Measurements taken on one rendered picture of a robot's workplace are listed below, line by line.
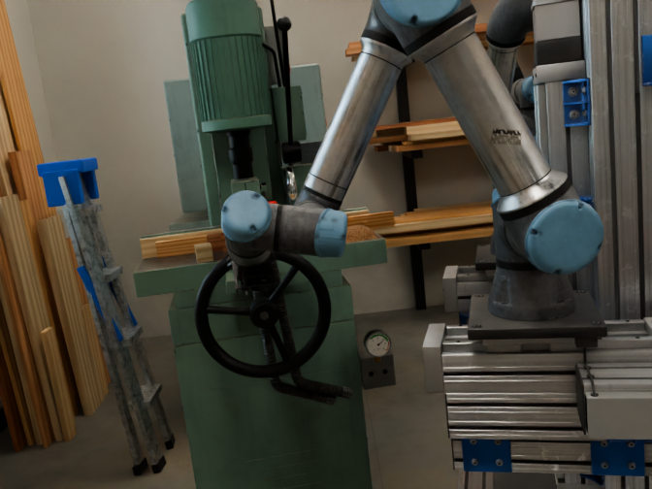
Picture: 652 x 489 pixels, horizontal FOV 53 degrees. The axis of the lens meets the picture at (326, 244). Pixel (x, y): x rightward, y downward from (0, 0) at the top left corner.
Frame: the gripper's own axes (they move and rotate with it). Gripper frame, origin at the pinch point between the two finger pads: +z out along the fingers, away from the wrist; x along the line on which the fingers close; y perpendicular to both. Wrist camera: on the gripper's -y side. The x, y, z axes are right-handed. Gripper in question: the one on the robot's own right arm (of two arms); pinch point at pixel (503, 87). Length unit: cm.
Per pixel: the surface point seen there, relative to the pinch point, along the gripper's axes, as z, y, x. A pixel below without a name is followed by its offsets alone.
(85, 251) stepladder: 4, 19, -150
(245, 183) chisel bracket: -56, 6, -82
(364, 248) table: -64, 28, -57
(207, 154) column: -35, -3, -93
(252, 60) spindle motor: -56, -22, -72
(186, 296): -70, 28, -100
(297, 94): -32, -13, -65
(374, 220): -48, 25, -52
